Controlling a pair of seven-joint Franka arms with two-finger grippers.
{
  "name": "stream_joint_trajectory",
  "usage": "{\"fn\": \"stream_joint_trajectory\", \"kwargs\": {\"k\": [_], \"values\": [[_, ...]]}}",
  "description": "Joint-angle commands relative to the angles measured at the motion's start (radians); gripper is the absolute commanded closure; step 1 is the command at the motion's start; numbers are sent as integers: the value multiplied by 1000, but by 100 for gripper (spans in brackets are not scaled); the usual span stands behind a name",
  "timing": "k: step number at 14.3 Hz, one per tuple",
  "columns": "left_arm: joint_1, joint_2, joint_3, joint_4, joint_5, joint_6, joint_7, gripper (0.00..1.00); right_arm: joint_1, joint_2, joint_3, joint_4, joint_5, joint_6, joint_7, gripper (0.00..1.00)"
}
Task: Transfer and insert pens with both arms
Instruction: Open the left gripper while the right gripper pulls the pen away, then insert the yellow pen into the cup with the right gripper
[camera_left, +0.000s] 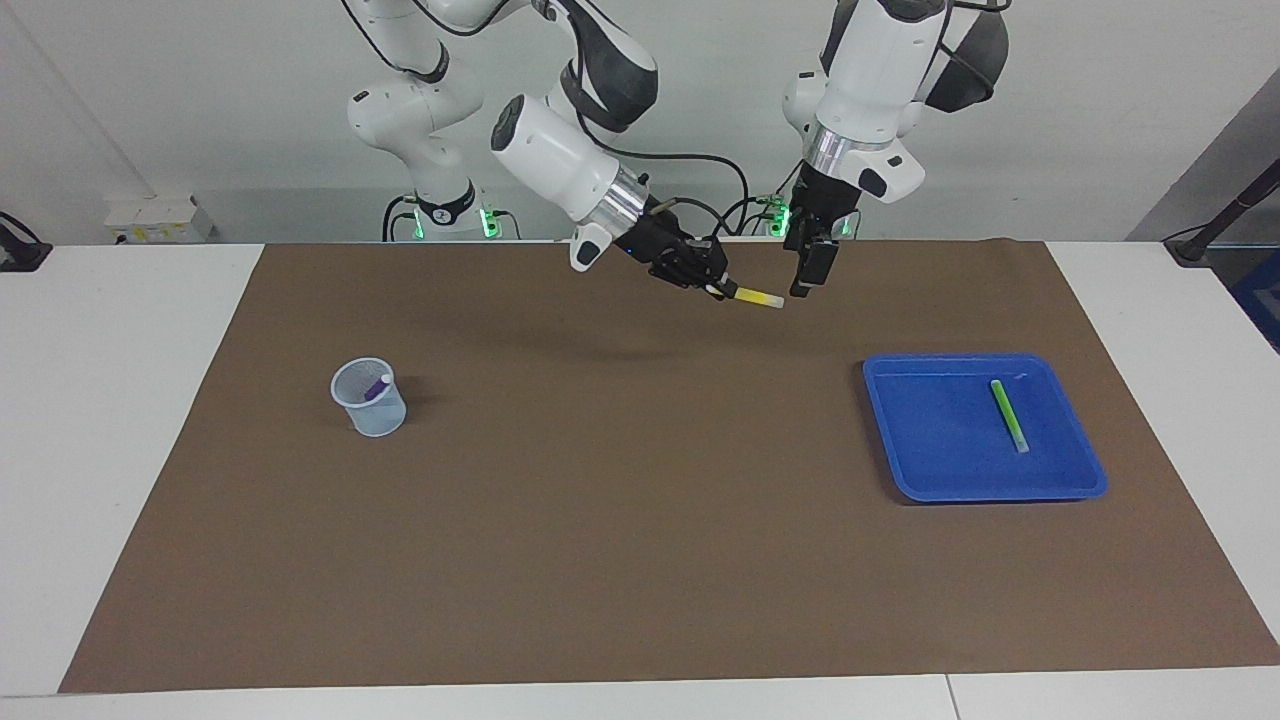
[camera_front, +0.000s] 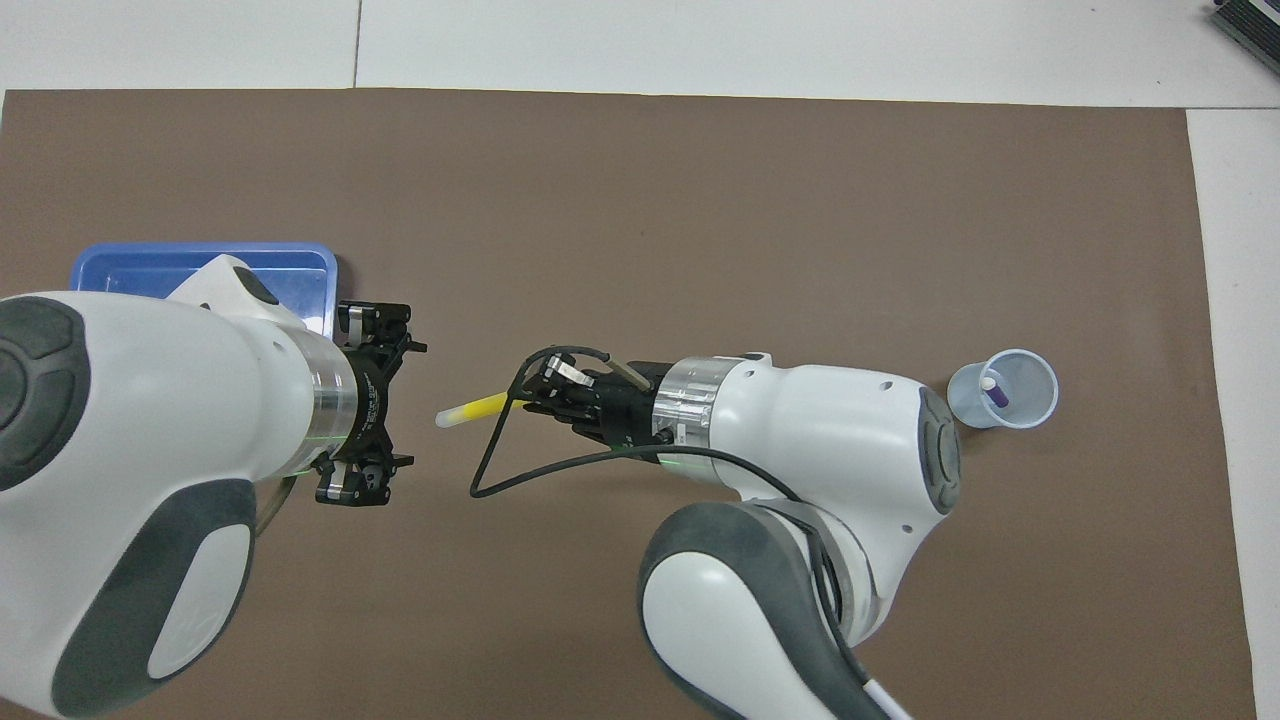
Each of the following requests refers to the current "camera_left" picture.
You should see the green marker pen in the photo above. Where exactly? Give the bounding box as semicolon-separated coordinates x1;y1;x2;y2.
989;379;1031;454

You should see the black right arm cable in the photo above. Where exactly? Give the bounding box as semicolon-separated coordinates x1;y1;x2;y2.
600;150;751;243

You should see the blue plastic tray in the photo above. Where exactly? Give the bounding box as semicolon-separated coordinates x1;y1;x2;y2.
862;352;1109;503

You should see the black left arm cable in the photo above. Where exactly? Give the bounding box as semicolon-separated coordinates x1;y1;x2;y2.
935;0;1013;86

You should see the black stand pole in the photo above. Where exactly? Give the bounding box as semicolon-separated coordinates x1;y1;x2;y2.
1163;158;1280;267

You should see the white wall power box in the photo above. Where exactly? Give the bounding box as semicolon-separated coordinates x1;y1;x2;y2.
103;193;216;245

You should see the black clamp mount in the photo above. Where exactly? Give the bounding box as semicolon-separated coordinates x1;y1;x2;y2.
0;212;53;273

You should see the translucent plastic cup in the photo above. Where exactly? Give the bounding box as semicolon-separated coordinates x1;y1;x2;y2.
330;357;408;438

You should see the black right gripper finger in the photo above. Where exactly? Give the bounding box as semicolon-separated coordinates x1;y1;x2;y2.
655;270;726;299
690;238;729;286

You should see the black base cable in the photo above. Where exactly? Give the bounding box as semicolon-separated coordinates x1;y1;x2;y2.
712;195;791;239
382;195;421;243

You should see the brown table mat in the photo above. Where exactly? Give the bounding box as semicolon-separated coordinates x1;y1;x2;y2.
58;238;1280;695

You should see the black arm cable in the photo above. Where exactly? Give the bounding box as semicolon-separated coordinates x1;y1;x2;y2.
600;150;751;243
935;0;1013;86

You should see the blue box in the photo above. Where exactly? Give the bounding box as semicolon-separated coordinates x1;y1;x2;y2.
1228;250;1280;353

